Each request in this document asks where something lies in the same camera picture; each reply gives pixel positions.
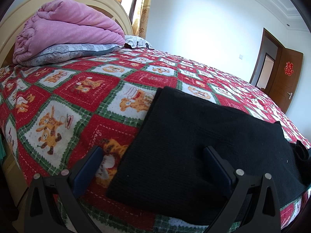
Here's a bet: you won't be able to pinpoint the white patterned pillow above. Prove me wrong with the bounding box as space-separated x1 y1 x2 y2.
124 35 154 50

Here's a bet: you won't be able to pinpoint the black pants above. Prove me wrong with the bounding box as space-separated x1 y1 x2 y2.
106 87 310 226

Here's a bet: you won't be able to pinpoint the brown wooden door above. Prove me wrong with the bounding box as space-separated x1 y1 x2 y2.
268 48 303 113

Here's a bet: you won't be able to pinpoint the red patchwork bear bedspread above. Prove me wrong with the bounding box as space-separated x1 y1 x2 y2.
1 48 310 232

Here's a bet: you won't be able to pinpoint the pink folded quilt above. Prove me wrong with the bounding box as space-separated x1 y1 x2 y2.
13 0 125 64

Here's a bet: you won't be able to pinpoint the cream wooden headboard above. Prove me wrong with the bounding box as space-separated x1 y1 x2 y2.
1 0 133 64

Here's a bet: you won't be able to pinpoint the red double happiness sticker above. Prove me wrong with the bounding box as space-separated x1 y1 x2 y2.
284 62 295 76

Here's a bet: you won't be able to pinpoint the grey patterned pillow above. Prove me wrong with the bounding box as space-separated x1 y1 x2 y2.
18 44 122 67

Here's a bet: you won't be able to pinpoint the yellow patterned curtain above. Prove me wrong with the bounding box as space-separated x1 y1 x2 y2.
132 0 151 38

